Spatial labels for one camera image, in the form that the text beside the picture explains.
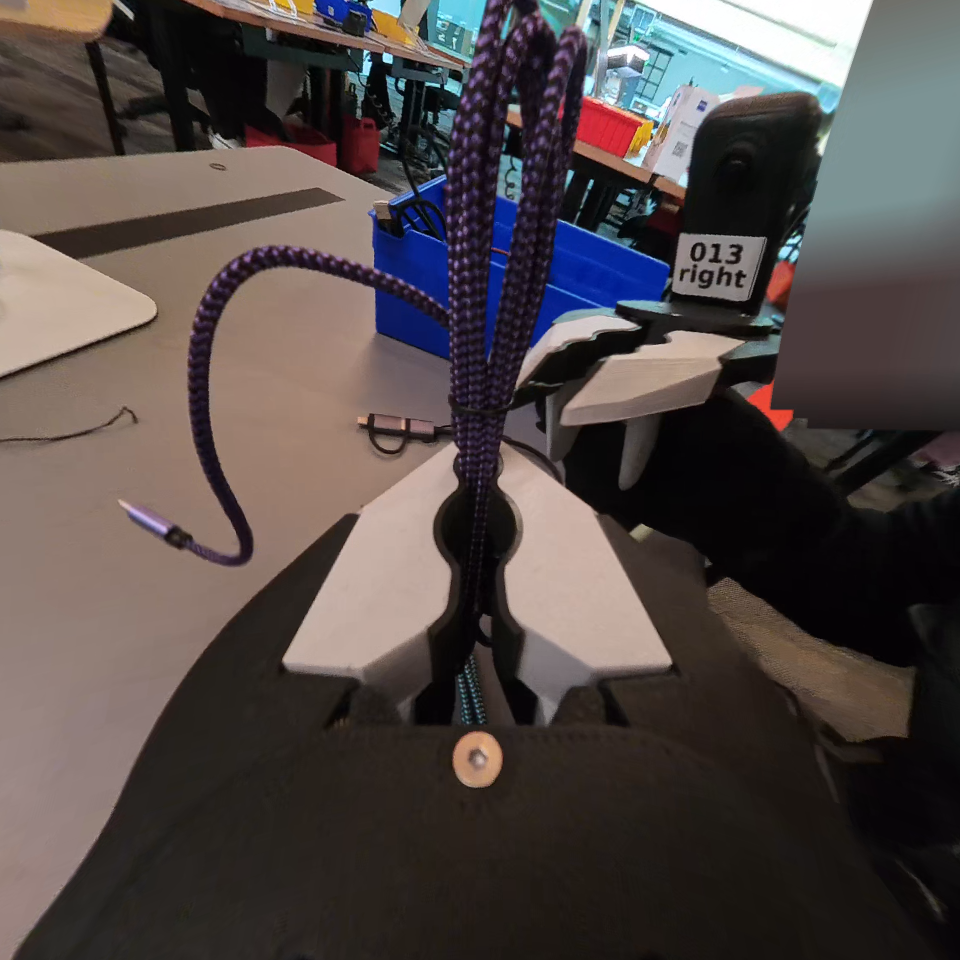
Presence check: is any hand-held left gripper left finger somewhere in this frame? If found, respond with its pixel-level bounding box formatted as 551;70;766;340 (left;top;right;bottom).
282;442;462;724

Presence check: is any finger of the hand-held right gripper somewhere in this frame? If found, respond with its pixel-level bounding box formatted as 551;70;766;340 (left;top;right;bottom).
558;332;735;429
516;311;648;391

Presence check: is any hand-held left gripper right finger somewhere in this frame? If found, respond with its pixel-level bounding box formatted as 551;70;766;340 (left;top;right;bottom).
493;442;675;724

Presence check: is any purple braided usb-c cable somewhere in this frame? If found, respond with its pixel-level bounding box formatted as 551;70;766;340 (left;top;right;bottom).
117;0;588;680

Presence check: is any grey usb adapter hub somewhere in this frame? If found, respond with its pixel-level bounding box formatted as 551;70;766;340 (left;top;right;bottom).
357;411;565;485

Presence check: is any person's right forearm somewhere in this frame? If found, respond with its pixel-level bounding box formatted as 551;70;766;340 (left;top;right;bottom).
705;480;960;669

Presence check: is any person's right hand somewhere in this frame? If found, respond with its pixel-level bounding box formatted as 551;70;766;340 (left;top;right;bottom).
561;390;852;575

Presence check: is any white printed box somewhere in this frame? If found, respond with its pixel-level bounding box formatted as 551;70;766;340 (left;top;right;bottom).
641;84;723;179

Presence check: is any wooden table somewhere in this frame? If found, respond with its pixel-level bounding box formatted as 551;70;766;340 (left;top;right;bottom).
506;105;687;202

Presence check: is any orange striped traffic cone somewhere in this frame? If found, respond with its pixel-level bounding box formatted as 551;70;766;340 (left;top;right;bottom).
750;382;796;432

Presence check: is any red plastic bin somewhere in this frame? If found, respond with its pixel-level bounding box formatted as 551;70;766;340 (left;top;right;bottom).
558;96;655;159

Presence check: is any blue plastic bin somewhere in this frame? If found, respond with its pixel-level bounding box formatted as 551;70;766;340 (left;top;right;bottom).
367;176;671;376

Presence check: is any black thread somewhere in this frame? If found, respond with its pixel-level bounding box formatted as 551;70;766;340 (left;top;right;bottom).
0;405;139;445

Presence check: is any white flat board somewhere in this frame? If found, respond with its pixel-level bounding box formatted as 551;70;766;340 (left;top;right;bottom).
0;228;159;380

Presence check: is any tan round table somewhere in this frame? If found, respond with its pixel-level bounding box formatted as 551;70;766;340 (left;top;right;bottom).
0;0;127;156

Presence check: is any teal braided usb cable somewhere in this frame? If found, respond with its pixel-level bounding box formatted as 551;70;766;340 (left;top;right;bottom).
452;658;490;726

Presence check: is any black usb-a cable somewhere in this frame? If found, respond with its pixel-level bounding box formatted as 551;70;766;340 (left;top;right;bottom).
372;196;450;245

